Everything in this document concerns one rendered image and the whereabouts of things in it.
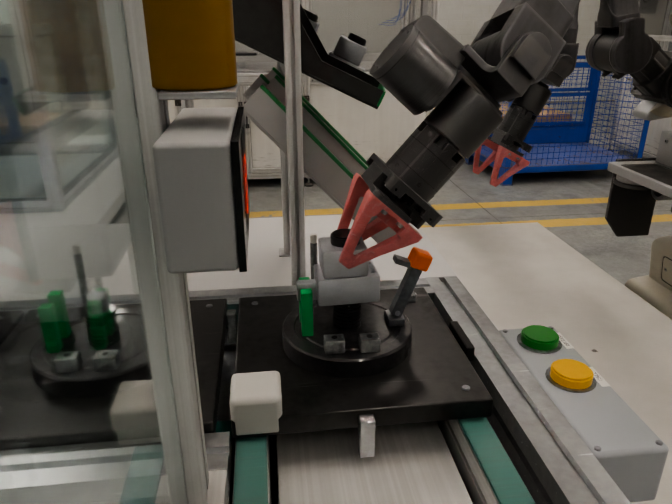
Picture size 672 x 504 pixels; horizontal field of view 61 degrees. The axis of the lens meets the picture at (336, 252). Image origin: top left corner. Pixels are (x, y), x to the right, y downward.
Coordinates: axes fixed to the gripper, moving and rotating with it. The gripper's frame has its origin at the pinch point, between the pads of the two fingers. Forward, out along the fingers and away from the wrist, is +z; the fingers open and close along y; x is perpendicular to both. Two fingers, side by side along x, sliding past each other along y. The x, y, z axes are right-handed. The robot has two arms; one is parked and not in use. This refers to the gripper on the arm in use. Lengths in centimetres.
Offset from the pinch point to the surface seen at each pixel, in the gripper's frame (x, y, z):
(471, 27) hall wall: 230, -853, -228
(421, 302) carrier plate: 15.0, -7.8, 0.8
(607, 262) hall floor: 208, -224, -45
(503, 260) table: 42, -44, -9
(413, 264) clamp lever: 6.2, 1.0, -3.4
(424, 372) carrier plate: 12.3, 6.9, 3.4
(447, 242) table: 36, -54, -4
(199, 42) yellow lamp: -21.8, 21.5, -8.1
